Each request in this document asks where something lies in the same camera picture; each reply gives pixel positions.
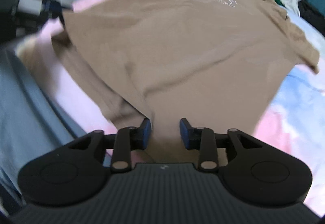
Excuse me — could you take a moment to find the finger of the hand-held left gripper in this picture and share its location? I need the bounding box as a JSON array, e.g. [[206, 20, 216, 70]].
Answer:
[[42, 0, 75, 22]]

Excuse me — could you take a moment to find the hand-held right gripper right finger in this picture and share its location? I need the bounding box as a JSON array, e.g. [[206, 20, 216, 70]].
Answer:
[[179, 118, 264, 173]]

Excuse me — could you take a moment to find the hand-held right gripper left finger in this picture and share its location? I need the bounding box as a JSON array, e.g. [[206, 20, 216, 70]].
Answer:
[[68, 118, 152, 173]]

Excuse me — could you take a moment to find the pastel tie-dye bed sheet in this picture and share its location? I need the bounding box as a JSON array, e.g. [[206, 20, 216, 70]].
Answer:
[[0, 0, 325, 189]]

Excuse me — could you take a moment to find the tan shirt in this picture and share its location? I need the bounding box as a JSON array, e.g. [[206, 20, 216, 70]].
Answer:
[[22, 0, 320, 163]]

